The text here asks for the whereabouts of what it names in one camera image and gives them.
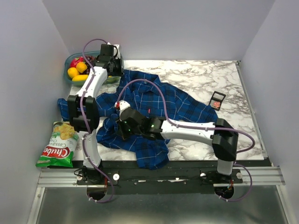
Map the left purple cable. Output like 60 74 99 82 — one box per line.
79 38 115 203

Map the brooch box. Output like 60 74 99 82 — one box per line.
209 91 226 111

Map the pink dragon fruit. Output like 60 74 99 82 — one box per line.
70 56 85 68

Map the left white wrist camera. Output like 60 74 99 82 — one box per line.
107 42 121 59

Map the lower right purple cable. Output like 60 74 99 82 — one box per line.
217 163 253 203

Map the black front mounting rail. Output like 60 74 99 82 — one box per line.
74 161 242 196

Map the orange fruit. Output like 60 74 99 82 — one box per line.
76 62 88 73

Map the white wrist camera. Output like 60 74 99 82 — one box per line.
114 100 130 114
107 42 121 59

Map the blue plaid shirt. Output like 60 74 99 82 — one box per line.
57 69 219 170

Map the purple cable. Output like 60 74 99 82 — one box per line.
217 163 253 203
115 78 256 154
79 38 115 203

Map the yellow lemon left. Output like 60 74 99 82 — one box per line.
67 67 80 79

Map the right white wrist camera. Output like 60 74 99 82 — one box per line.
114 100 130 114

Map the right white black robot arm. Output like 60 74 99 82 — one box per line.
117 107 239 183

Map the green red snack bag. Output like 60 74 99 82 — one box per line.
36 122 79 168

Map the purple grape bunch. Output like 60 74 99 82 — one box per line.
84 56 95 74

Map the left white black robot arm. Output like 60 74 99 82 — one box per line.
67 43 124 185

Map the yellow mango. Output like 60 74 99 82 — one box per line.
72 74 88 82

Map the clear teal fruit container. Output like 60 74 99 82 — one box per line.
63 51 121 87

